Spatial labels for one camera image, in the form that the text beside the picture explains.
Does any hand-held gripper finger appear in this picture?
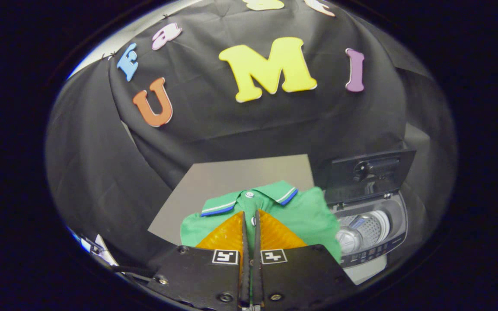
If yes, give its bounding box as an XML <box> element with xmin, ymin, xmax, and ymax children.
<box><xmin>251</xmin><ymin>209</ymin><xmax>358</xmax><ymax>308</ymax></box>
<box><xmin>147</xmin><ymin>210</ymin><xmax>252</xmax><ymax>309</ymax></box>

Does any green polo shirt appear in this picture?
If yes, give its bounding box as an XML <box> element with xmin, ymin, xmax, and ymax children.
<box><xmin>180</xmin><ymin>181</ymin><xmax>342</xmax><ymax>264</ymax></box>

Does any dark grey washing machine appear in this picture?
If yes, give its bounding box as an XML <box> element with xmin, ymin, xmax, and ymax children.
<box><xmin>327</xmin><ymin>192</ymin><xmax>409</xmax><ymax>286</ymax></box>

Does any beige cabinet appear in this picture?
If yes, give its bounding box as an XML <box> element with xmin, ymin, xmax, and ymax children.
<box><xmin>147</xmin><ymin>154</ymin><xmax>315</xmax><ymax>246</ymax></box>

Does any black backdrop cloth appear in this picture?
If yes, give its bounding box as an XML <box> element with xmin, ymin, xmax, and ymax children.
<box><xmin>46</xmin><ymin>0</ymin><xmax>457</xmax><ymax>268</ymax></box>

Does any white and blue device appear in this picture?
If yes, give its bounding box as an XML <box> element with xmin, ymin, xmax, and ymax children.
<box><xmin>78</xmin><ymin>233</ymin><xmax>120</xmax><ymax>267</ymax></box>

